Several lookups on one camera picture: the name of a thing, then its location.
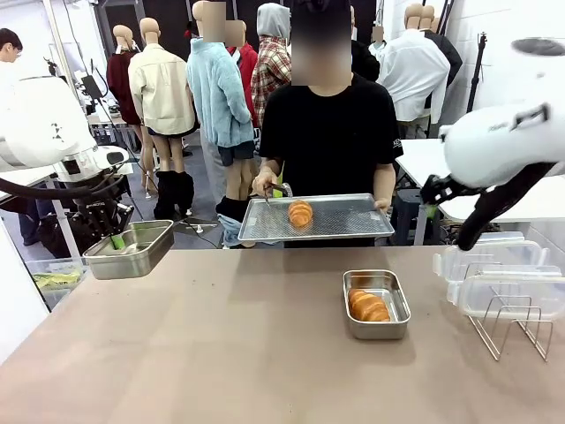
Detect slanted silver pole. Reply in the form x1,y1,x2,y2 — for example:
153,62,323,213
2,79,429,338
43,0,72,80

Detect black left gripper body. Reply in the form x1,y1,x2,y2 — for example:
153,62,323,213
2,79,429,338
65,192,123,235

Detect mannequin in blue fleece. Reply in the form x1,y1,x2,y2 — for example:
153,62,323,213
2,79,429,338
185,0,266,249

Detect person's right forearm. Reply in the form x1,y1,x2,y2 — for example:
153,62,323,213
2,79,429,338
257,156,286,178

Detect perforated steel tray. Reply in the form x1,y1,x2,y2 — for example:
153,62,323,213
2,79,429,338
237,193,396,242

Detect clear storage bin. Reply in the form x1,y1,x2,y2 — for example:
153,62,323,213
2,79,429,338
25,257,89,311

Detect yellow-green cloth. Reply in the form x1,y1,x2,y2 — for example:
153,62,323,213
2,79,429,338
34,271,83,291

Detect white fabric screen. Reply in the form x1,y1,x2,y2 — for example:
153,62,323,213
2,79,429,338
0,216,50,366

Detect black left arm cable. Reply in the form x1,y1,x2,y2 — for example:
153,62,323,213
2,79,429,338
0,170,129,200

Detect clear plastic box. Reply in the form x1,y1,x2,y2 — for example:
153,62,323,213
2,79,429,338
483,231,527,244

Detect mannequin in white shirt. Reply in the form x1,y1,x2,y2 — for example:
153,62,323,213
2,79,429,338
378,2,452,127

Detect black bag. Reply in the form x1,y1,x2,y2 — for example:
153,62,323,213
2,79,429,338
37,210,87,260

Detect standing person with glasses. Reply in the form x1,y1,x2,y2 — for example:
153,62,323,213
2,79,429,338
0,27,41,246

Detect black screen on stand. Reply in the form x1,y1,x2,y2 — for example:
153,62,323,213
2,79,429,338
80,73,107,102

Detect mannequin in maroon sweater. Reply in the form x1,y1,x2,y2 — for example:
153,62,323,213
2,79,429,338
105,24,149,186

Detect clear plastic clip lid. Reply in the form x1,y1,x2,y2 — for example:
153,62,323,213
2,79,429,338
446,263,565,318
433,240,552,292

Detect golden croissant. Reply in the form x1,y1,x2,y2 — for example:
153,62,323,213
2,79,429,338
348,288,392,323
288,199,315,229

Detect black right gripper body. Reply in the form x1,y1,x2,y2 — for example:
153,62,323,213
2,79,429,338
434,173,486,198

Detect mannequin in black jacket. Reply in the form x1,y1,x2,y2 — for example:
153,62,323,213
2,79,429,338
421,4,463,89

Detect black tripod stand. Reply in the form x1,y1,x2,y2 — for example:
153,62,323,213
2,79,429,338
461,30,490,116
42,57,63,80

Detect steel tongs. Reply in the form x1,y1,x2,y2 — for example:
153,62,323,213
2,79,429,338
263,183,295,208

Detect person in black t-shirt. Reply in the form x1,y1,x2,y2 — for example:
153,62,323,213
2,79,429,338
258,0,405,248

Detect mannequin in cream jacket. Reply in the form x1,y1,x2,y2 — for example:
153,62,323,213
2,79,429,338
127,17,199,217

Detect rectangular steel food container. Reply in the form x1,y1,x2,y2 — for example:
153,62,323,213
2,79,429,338
82,219,176,281
343,269,412,341

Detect person's left forearm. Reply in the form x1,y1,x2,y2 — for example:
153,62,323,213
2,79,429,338
373,162,397,202

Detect mannequin in plaid shirt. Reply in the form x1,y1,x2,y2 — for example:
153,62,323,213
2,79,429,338
250,2,293,129

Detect steel wire rack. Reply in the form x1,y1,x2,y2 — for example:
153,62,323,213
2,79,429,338
463,294,555,364

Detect mannequin in red jacket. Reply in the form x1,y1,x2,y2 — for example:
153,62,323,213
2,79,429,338
224,19,261,129

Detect person's right hand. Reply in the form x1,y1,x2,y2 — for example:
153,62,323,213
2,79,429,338
252,170,280,201

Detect mannequin in black coat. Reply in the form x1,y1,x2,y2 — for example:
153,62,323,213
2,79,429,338
350,39,381,83

